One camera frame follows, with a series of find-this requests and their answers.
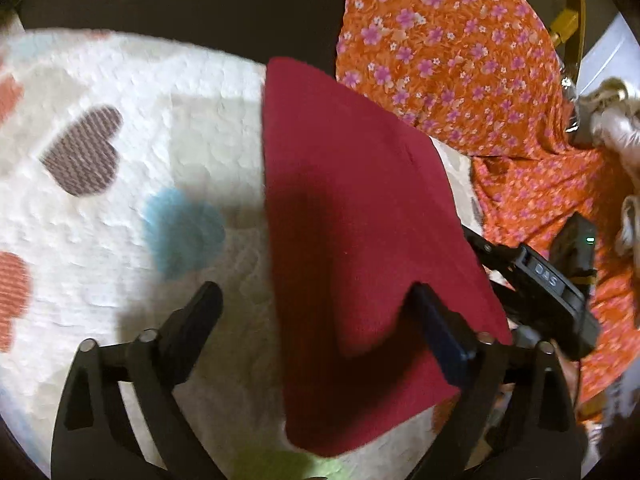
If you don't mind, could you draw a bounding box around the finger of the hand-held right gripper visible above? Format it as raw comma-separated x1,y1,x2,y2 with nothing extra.
487,280,523,328
461,225,523,268

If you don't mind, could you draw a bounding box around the crumpled pale bag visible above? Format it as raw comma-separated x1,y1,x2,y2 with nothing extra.
565,77,640,173

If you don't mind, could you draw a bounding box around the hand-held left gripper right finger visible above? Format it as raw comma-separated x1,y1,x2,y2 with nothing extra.
407,282,588,480

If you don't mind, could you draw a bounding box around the maroon cloth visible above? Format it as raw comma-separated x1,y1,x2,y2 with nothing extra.
262,56,513,458

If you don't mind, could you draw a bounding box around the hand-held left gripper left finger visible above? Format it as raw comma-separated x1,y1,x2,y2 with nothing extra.
50,281,226,480

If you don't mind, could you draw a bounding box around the black cloth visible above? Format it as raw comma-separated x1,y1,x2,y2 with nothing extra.
20,0,351,68

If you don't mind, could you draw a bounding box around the wooden chair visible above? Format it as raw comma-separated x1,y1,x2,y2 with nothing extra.
512,0,588,86

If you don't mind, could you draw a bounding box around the orange floral cloth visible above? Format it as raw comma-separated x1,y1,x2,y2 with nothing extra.
335,0,640,426

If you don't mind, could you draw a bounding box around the heart-printed white blanket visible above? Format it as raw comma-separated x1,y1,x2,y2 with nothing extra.
0,27,501,480

